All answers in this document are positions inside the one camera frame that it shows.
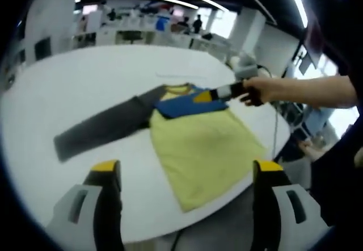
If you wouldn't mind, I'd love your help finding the black office chair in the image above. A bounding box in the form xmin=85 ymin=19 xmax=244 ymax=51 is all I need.
xmin=121 ymin=31 xmax=142 ymax=44

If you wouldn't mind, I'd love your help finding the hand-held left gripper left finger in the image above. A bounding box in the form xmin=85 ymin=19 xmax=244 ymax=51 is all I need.
xmin=45 ymin=159 xmax=125 ymax=251

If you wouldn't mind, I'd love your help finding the small monitor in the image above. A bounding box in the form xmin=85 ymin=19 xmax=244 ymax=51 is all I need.
xmin=297 ymin=49 xmax=309 ymax=68

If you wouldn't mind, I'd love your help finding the black cabinet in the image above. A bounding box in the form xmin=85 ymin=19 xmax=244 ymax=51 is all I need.
xmin=33 ymin=36 xmax=52 ymax=60

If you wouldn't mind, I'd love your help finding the blue hanging cloth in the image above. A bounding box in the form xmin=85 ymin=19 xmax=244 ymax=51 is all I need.
xmin=155 ymin=16 xmax=168 ymax=32

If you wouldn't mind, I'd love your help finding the black cable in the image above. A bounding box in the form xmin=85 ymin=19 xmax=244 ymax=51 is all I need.
xmin=171 ymin=229 xmax=184 ymax=251

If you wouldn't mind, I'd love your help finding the large dark screen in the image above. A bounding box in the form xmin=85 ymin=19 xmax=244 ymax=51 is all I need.
xmin=305 ymin=18 xmax=324 ymax=64

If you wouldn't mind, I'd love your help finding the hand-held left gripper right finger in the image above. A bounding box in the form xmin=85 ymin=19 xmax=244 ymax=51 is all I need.
xmin=251 ymin=159 xmax=330 ymax=251

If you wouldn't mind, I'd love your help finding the person's dark clothing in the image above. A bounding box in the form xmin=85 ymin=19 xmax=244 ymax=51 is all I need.
xmin=310 ymin=124 xmax=363 ymax=226

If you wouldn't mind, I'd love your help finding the yellow grey blue garment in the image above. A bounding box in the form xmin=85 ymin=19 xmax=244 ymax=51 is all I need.
xmin=53 ymin=82 xmax=268 ymax=214

